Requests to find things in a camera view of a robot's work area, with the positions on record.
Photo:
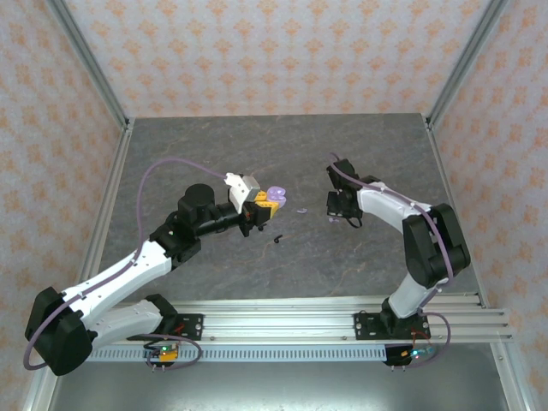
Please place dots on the purple earbud charging case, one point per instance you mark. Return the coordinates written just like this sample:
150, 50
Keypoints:
276, 193

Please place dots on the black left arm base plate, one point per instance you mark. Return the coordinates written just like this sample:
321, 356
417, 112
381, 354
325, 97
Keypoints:
192, 325

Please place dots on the left circuit board yellow connector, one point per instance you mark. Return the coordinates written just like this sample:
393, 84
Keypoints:
164, 353

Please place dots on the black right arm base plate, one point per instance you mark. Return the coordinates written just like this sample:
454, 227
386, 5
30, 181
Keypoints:
368, 325

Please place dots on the right circuit board green light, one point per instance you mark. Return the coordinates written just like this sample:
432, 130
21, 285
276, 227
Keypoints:
417, 353

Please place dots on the grey metal panel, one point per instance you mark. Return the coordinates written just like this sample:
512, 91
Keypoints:
278, 387

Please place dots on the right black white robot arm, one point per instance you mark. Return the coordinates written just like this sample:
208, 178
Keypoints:
432, 244

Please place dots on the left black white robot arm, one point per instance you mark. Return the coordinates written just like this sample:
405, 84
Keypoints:
120, 274

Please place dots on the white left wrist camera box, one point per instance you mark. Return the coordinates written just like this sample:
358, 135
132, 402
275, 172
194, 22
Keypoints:
242, 190

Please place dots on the aluminium table side rail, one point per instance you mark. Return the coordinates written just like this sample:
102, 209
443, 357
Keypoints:
113, 180
445, 184

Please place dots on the aluminium frame post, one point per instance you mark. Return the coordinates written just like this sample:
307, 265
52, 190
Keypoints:
85, 64
466, 64

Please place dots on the aluminium mounting rail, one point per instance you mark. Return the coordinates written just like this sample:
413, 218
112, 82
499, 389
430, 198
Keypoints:
278, 321

